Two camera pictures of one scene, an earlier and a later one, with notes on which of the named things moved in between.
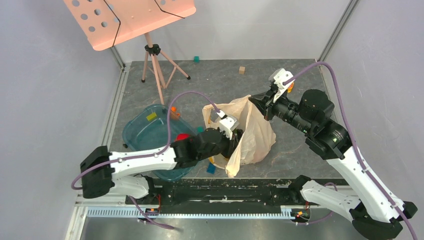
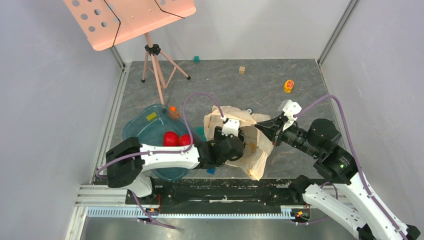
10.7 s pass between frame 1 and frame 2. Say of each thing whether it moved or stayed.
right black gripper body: moved
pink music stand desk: stayed
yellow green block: stayed
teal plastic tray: stayed
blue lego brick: stayed
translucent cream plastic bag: moved
